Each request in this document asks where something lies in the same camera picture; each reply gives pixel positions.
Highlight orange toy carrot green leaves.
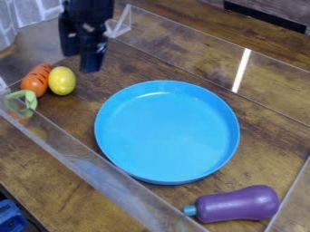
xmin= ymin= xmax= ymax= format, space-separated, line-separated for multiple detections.
xmin=5 ymin=63 xmax=52 ymax=119

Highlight dark wooden furniture edge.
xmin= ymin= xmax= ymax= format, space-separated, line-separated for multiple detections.
xmin=225 ymin=0 xmax=306 ymax=34

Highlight yellow toy lemon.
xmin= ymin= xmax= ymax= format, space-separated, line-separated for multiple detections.
xmin=48 ymin=66 xmax=76 ymax=95

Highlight purple toy eggplant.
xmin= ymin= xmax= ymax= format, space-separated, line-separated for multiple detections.
xmin=183 ymin=185 xmax=279 ymax=223

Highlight white lattice curtain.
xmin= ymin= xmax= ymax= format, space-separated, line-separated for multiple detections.
xmin=0 ymin=0 xmax=62 ymax=51

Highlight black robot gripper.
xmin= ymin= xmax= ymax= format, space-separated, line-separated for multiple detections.
xmin=58 ymin=0 xmax=115 ymax=73

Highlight blue round plastic tray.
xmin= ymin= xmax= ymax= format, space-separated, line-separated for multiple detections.
xmin=95 ymin=81 xmax=239 ymax=185

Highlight clear acrylic barrier wall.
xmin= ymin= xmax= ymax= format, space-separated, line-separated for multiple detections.
xmin=0 ymin=0 xmax=310 ymax=232

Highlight blue plastic object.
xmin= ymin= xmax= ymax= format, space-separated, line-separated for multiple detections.
xmin=0 ymin=199 xmax=27 ymax=232

